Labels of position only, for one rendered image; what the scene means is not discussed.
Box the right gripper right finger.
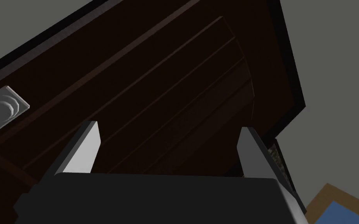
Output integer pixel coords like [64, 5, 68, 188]
[236, 126, 293, 188]

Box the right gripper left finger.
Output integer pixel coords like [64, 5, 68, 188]
[46, 121, 101, 179]

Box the dark brown door leaf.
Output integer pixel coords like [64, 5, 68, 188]
[0, 0, 296, 224]

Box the wood-framed blue picture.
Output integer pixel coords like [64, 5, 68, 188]
[304, 183, 359, 224]

